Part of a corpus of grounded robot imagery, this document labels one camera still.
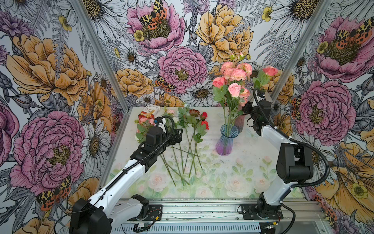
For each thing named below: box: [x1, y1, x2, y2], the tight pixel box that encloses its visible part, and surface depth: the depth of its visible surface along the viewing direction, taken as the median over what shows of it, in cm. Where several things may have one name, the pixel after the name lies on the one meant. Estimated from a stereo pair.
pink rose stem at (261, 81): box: [253, 66, 279, 92], surface depth 89 cm
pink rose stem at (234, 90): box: [228, 82, 242, 127], surface depth 66 cm
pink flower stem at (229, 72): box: [219, 53, 239, 127], surface depth 74 cm
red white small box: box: [138, 103, 161, 119], surface depth 118 cm
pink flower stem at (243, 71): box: [235, 52, 253, 126], surface depth 70 cm
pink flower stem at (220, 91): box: [212, 76, 229, 127], surface depth 78 cm
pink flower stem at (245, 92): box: [239, 86, 251, 126], surface depth 73 cm
